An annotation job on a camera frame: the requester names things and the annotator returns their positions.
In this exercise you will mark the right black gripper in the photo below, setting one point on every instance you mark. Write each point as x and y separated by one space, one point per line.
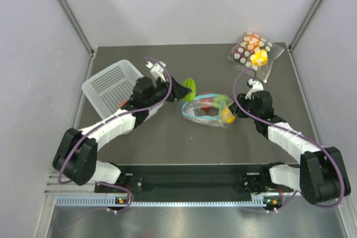
237 111

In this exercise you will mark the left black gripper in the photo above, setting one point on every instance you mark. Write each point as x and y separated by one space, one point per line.
178 91

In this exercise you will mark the yellow fake lemon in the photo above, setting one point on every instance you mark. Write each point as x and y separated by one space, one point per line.
226 116

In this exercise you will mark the green fake pear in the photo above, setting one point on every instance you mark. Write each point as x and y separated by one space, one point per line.
217 101

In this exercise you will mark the red fake apple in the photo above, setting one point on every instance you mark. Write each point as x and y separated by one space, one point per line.
206 103

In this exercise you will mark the clear blue zip top bag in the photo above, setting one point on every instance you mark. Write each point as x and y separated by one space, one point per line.
192 111

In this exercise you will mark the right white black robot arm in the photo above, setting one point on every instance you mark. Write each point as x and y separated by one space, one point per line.
321 175

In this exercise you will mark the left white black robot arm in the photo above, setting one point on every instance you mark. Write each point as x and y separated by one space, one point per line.
76 157

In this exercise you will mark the yellow fake fruit in dotted bag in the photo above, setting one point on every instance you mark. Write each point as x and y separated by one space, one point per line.
259 58

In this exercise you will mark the clear polka dot bag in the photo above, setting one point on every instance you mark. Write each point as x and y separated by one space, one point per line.
262 73

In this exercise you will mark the dark red fake fruit dotted bag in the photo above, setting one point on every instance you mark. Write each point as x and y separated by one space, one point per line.
237 52

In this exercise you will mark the orange fake fruit in dotted bag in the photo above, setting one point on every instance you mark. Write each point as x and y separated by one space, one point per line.
251 42

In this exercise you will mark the white perforated plastic basket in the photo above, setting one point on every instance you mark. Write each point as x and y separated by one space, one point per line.
107 89

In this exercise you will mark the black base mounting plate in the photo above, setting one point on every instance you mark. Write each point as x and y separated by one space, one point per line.
198 182

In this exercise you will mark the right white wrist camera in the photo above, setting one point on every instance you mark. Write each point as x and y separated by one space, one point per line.
254 86

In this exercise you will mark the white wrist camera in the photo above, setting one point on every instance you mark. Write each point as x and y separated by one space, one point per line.
156 70
254 86

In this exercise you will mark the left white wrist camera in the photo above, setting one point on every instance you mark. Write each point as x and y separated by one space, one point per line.
156 70

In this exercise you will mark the left aluminium frame post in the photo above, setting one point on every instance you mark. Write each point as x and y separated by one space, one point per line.
76 25

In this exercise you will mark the aluminium frame post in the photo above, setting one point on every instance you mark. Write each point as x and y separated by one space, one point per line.
312 11
76 25

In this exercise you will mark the right aluminium frame post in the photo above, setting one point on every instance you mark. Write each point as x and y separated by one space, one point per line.
312 11

